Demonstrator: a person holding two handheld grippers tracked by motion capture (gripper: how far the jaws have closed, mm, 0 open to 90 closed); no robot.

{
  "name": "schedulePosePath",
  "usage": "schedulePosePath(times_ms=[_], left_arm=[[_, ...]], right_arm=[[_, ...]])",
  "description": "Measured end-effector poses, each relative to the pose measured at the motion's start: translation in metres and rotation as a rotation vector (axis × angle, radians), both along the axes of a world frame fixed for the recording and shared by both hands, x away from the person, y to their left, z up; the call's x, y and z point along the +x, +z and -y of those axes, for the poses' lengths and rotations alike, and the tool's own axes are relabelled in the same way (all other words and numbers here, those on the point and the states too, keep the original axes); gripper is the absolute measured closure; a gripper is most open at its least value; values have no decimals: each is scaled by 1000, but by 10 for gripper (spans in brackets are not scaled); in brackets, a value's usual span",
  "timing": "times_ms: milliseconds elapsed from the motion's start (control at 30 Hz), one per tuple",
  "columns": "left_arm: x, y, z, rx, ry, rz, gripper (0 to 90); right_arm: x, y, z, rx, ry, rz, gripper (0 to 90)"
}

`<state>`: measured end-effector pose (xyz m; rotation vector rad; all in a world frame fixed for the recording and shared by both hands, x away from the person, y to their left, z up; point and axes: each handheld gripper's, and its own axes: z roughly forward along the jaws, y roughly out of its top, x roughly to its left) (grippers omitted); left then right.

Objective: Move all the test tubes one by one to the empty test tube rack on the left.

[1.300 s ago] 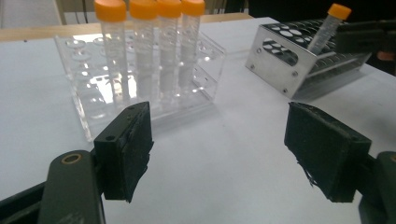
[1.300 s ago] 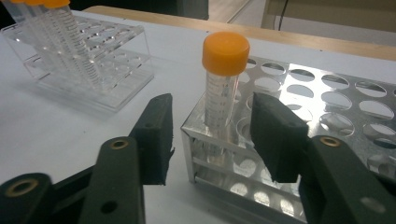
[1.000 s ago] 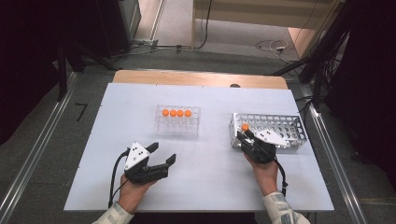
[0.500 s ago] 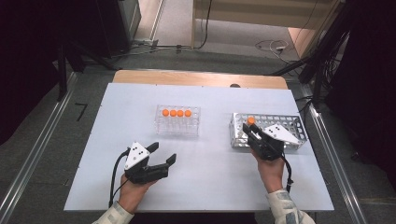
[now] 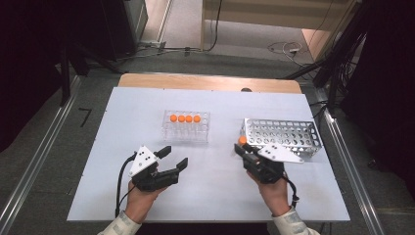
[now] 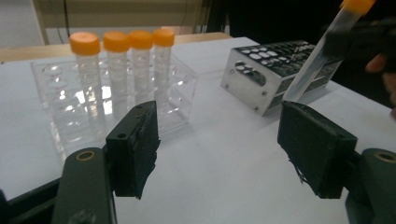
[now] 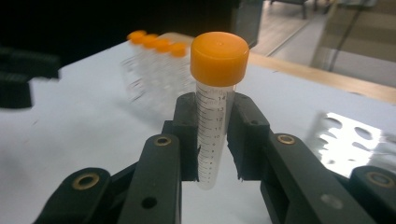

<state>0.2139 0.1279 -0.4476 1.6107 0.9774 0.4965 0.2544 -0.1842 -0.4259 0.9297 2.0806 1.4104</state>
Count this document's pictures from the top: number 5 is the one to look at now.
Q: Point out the orange-capped test tube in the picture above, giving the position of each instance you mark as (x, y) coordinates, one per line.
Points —
(181, 118)
(173, 118)
(189, 118)
(242, 140)
(197, 118)

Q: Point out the white board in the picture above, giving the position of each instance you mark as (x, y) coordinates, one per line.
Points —
(212, 196)

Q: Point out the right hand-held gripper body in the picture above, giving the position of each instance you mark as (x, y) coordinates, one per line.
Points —
(264, 169)

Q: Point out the aluminium floor rail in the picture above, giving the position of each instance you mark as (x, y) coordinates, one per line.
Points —
(39, 156)
(362, 202)

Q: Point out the person's left hand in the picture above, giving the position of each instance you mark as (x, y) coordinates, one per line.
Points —
(138, 204)

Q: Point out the light wooden furniture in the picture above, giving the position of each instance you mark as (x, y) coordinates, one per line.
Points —
(267, 13)

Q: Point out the perforated metal tube rack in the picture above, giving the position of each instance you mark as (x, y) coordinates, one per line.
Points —
(284, 133)

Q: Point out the wooden table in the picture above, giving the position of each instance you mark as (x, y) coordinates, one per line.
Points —
(195, 81)

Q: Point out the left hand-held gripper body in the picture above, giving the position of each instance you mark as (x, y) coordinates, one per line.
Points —
(147, 181)

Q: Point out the black cabinet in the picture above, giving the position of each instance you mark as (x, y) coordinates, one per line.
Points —
(120, 26)

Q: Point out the person's right hand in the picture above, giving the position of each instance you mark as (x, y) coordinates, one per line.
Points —
(275, 196)

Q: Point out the clear plastic tube rack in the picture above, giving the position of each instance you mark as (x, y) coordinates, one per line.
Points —
(186, 133)

